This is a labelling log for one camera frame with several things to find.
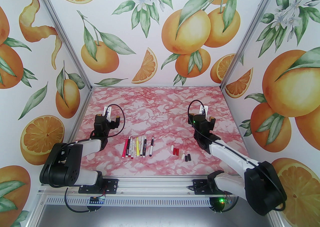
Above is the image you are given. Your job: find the controller with green light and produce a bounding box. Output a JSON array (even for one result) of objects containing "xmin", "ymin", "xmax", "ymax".
[{"xmin": 211, "ymin": 195, "xmax": 233, "ymax": 213}]

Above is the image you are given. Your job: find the perforated white cable tray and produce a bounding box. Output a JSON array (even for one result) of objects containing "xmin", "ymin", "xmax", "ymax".
[{"xmin": 46, "ymin": 197, "xmax": 213, "ymax": 208}]

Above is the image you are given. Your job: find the aluminium side rail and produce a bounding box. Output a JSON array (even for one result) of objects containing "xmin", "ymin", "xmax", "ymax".
[
  {"xmin": 69, "ymin": 87, "xmax": 93, "ymax": 146},
  {"xmin": 220, "ymin": 87, "xmax": 258, "ymax": 178}
]

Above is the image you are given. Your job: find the aluminium back rail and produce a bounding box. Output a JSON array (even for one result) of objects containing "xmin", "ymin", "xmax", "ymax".
[{"xmin": 90, "ymin": 85, "xmax": 222, "ymax": 89}]

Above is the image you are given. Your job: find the aluminium frame post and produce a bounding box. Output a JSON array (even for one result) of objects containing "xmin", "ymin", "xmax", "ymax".
[
  {"xmin": 29, "ymin": 0, "xmax": 92, "ymax": 93},
  {"xmin": 219, "ymin": 0, "xmax": 287, "ymax": 90}
]

